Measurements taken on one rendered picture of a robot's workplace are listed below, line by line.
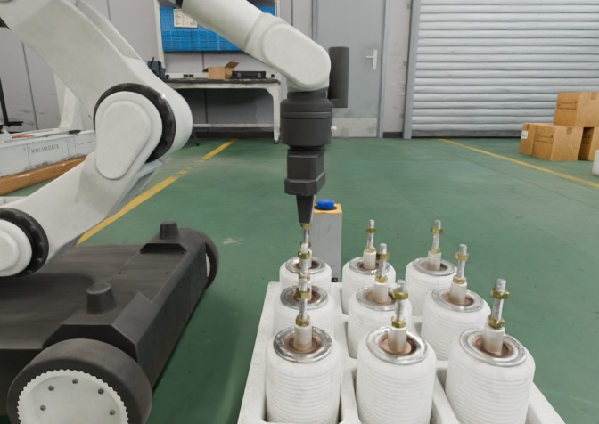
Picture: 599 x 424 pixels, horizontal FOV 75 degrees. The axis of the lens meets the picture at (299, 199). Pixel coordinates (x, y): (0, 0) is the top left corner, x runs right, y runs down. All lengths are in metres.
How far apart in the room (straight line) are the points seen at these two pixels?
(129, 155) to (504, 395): 0.65
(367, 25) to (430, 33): 0.83
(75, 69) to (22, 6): 0.11
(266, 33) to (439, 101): 5.25
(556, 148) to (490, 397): 3.73
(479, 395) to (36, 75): 6.43
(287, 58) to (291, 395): 0.45
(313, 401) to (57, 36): 0.69
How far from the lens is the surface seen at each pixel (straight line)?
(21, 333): 0.83
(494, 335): 0.55
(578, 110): 4.24
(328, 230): 0.85
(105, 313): 0.73
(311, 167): 0.63
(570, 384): 1.01
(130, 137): 0.72
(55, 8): 0.81
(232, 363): 0.91
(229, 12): 0.64
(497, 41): 6.08
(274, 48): 0.61
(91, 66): 0.80
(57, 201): 0.87
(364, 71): 5.59
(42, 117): 6.62
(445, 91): 5.80
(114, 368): 0.67
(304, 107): 0.62
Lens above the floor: 0.55
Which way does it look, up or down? 15 degrees down
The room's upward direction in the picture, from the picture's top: straight up
